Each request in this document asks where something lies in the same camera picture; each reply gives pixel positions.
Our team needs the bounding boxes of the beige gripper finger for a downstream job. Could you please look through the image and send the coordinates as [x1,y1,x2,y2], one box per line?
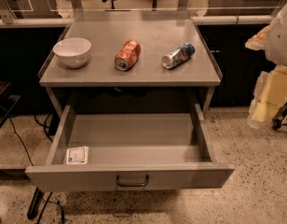
[247,65,287,129]
[245,26,269,50]

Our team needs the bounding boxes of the silver blue redbull can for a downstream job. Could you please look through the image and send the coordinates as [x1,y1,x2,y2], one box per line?
[161,43,195,69]

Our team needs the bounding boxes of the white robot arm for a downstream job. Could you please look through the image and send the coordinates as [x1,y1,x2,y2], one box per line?
[245,3,287,128]

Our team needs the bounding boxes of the orange soda can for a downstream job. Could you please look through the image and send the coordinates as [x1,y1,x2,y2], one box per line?
[115,40,141,71]

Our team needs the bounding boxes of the open grey top drawer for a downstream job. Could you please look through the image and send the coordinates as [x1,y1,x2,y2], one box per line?
[26,104,234,192]

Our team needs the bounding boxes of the grey metal cabinet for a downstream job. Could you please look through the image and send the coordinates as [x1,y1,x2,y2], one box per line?
[40,10,222,110]

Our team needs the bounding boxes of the white ceramic bowl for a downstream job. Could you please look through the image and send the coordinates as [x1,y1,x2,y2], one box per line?
[53,37,91,68]

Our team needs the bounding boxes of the white paper tag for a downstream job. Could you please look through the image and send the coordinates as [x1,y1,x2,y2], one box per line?
[66,147,89,165]

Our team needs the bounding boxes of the dark shelf at left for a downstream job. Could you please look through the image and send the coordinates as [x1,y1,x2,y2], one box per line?
[0,81,21,128]

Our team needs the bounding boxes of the grey horizontal rail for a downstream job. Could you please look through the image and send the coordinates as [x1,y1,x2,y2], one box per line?
[0,14,275,29]

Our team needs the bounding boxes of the black drawer handle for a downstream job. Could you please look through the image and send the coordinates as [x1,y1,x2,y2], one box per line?
[116,175,150,188]

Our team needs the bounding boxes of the black floor cable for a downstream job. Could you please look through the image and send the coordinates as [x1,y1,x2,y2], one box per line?
[0,103,67,224]

